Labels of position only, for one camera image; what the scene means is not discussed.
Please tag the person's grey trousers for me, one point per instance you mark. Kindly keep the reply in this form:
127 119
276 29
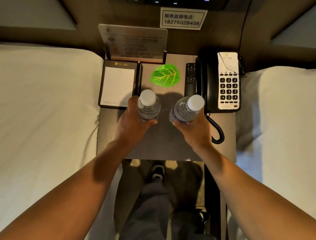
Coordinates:
148 215

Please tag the clear acrylic sign stand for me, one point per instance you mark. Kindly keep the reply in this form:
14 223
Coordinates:
135 42

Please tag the black wall control panel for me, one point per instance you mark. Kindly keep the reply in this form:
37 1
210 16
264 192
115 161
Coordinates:
177 2

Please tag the person's black white right shoe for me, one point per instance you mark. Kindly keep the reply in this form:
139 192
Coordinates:
203 215

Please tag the person's black white shoe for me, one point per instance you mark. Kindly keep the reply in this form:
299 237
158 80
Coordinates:
203 215
158 171

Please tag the black telephone handset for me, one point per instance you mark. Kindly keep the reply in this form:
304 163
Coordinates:
203 84

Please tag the white bed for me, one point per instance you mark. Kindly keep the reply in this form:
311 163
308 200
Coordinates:
284 128
47 111

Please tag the person's right thumb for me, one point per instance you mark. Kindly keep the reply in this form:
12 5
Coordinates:
181 123

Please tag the black pencil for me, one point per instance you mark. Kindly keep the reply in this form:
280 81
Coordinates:
138 79

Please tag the white paper notepad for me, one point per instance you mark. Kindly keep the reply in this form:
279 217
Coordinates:
117 85

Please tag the white printed wall sign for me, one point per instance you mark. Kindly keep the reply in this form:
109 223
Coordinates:
183 18

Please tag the person's black white left shoe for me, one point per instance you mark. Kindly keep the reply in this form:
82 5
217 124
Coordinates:
158 171

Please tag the person's left thumb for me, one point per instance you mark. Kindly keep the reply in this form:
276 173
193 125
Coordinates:
149 122

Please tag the person's right hand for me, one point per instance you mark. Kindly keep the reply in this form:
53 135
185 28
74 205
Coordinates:
198 132

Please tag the black remote control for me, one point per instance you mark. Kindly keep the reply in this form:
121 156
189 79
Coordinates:
190 79

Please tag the black telephone white keypad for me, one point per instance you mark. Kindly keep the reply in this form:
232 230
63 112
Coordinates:
228 84

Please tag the grey padded headboard panel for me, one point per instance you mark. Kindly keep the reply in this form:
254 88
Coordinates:
298 32
32 13

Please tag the clear water bottle white cap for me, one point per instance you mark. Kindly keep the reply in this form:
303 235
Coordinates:
185 108
148 105

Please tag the dark wooden nightstand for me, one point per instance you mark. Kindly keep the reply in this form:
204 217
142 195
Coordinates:
163 144

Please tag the person's right forearm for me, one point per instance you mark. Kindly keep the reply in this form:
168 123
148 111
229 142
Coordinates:
246 195

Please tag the person's left forearm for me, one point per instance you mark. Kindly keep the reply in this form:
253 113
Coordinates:
69 192

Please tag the green leaf-shaped card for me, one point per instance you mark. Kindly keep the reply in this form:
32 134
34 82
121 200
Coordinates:
165 75

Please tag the person's left hand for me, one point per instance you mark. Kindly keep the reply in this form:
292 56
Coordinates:
128 126

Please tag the black leather notepad holder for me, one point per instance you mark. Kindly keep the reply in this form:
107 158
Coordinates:
108 63

